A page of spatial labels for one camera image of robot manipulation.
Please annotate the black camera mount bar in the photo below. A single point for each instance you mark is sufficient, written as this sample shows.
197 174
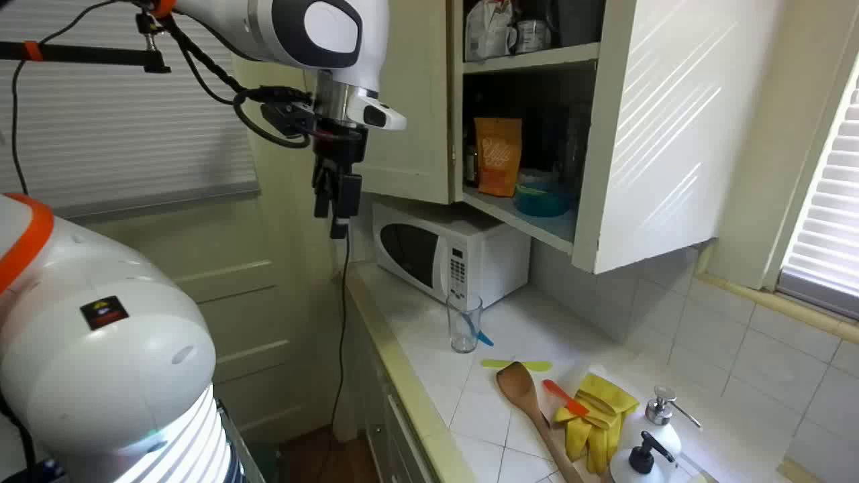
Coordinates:
83 54

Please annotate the white window blind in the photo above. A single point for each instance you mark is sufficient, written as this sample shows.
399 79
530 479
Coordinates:
822 255

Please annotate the cream wall cabinet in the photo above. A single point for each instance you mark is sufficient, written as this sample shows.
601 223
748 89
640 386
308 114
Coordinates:
634 105

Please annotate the white patterned mug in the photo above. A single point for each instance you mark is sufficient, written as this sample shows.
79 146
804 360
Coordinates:
489 30

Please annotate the clear drinking glass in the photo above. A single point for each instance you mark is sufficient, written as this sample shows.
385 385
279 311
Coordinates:
462 321

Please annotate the orange handled utensil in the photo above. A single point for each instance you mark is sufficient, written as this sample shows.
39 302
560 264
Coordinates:
567 401

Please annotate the orange snack bag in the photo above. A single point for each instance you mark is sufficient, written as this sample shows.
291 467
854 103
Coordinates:
497 146

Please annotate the white soap pump bottle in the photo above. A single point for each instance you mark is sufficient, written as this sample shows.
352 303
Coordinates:
662 411

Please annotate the white microwave oven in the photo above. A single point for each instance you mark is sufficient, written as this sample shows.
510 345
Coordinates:
448 250

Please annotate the teal bowl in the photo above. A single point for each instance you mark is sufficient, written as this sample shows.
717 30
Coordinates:
540 195

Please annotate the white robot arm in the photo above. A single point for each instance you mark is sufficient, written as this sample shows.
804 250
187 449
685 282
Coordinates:
105 364

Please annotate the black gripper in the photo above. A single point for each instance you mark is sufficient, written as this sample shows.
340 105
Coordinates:
336 189

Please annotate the black pump soap bottle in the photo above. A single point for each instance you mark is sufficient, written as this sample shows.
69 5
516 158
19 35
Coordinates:
644 463

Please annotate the wooden spoon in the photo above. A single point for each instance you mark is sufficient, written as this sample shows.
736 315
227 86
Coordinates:
520 390

